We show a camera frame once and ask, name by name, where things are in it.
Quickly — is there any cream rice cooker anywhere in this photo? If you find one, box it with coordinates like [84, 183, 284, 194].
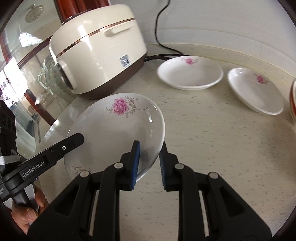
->
[49, 4, 147, 99]

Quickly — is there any red rimmed white bowl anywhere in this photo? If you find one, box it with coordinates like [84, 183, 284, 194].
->
[289, 79, 296, 122]

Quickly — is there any black power cable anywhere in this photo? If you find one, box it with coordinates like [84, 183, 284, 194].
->
[143, 0, 186, 62]

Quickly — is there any glass pitcher behind cooker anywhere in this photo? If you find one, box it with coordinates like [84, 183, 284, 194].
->
[37, 55, 76, 103]

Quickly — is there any floral plate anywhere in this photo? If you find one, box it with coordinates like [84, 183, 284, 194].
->
[64, 93, 165, 180]
[157, 56, 224, 91]
[227, 68, 284, 115]

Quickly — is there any red wooden door frame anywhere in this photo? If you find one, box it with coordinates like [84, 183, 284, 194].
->
[54, 0, 110, 22]

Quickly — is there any person's left hand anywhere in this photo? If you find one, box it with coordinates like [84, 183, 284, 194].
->
[11, 185, 49, 234]

